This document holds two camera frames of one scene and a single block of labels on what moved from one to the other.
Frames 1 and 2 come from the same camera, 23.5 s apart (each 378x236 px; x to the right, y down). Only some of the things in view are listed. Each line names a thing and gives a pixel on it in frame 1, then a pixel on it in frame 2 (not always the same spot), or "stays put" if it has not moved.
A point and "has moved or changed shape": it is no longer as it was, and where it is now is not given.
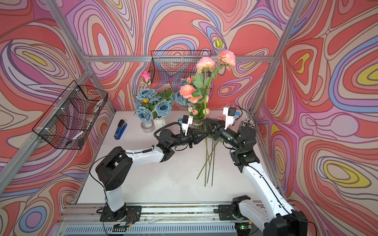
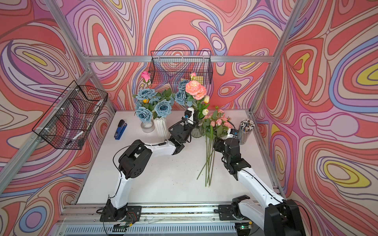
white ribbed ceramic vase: [159, 123] stays put
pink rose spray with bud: [207, 68] has moved or changed shape
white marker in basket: [75, 137] stays put
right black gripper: [217, 130] → [218, 143]
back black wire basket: [174, 66] stays put
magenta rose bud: [146, 75] stays put
